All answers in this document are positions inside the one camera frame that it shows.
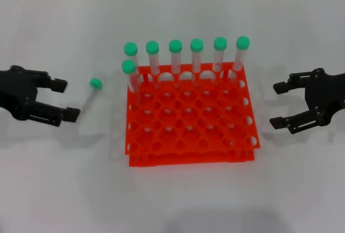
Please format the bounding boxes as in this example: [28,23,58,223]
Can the orange test tube rack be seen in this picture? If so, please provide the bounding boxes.
[125,61,261,168]

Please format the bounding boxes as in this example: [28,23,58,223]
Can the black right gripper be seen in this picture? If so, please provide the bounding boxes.
[269,67,345,135]

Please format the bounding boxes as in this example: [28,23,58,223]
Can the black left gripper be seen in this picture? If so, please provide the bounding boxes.
[0,65,81,128]

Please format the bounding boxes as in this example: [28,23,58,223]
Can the clear tube with green cap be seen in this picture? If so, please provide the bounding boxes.
[146,40,164,88]
[212,36,227,83]
[121,59,141,105]
[231,36,251,81]
[190,38,204,83]
[123,42,141,83]
[169,39,183,86]
[80,78,103,113]

